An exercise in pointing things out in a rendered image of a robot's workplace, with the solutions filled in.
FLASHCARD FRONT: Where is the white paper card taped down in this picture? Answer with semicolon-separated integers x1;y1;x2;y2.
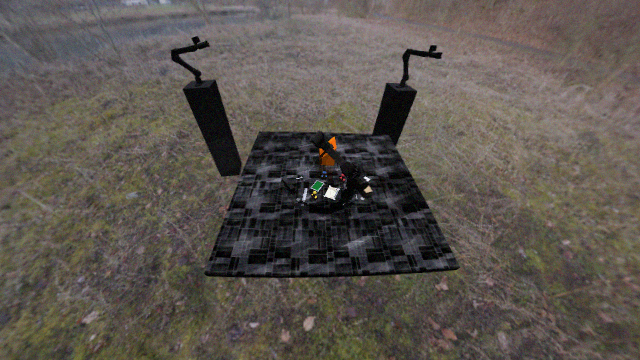
324;186;340;200

